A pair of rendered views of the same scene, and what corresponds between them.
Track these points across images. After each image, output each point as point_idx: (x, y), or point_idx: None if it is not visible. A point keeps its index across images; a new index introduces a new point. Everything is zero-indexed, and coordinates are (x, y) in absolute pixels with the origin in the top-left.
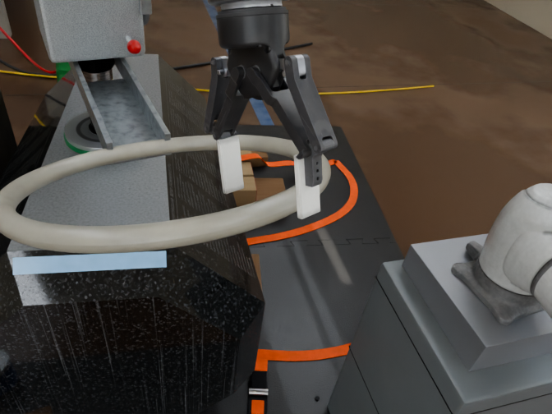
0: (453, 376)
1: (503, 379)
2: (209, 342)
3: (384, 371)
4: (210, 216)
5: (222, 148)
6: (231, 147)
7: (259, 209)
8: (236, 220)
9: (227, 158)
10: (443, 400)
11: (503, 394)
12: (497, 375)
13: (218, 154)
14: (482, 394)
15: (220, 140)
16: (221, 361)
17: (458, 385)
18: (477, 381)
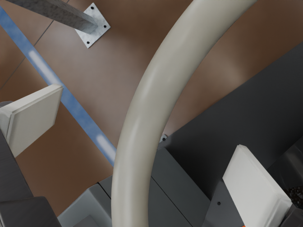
0: (97, 205)
1: (69, 217)
2: (296, 177)
3: (160, 214)
4: (194, 28)
5: (269, 190)
6: (257, 210)
7: (139, 97)
8: (157, 53)
9: (254, 184)
10: (105, 191)
11: (69, 206)
12: (73, 219)
13: (274, 181)
14: (79, 200)
15: (279, 200)
16: (281, 175)
17: (93, 200)
18: (83, 208)
